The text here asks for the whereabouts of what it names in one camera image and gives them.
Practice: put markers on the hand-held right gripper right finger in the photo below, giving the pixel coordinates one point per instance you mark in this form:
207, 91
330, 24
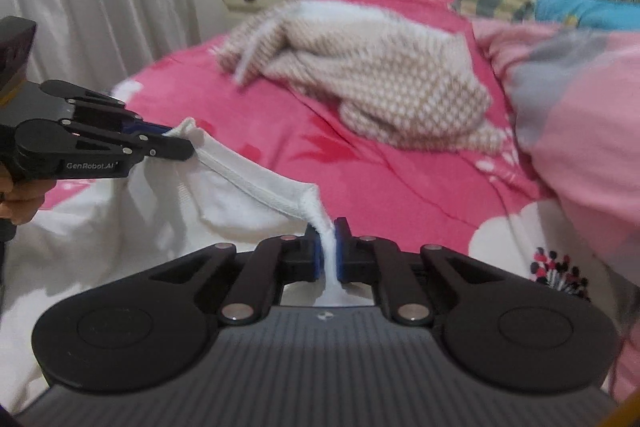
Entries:
342, 252

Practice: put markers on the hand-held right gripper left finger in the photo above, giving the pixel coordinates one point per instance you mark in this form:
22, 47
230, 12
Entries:
314, 257

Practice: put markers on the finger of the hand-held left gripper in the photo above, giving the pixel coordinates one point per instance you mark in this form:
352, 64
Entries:
165, 149
145, 128

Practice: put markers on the white plain top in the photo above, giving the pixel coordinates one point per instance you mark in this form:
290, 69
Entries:
150, 217

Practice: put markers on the person's left hand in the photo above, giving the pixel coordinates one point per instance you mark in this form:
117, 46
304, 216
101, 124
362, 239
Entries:
20, 202

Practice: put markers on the pink floral blanket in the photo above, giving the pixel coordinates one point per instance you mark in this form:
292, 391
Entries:
400, 187

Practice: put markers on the beige knitted sweater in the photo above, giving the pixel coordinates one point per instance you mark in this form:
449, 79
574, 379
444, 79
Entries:
390, 82

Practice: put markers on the pink grey patchwork quilt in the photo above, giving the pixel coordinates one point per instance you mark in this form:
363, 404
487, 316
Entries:
575, 122

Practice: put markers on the plaid pillow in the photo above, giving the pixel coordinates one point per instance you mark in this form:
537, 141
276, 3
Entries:
492, 2

